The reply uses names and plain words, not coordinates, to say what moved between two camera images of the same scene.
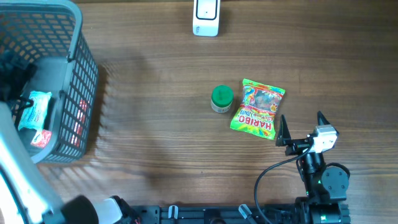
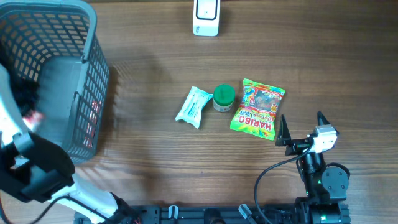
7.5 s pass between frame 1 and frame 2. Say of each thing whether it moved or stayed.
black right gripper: stayed
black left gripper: moved
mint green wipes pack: moved
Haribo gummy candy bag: stayed
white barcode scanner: stayed
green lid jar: stayed
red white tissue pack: moved
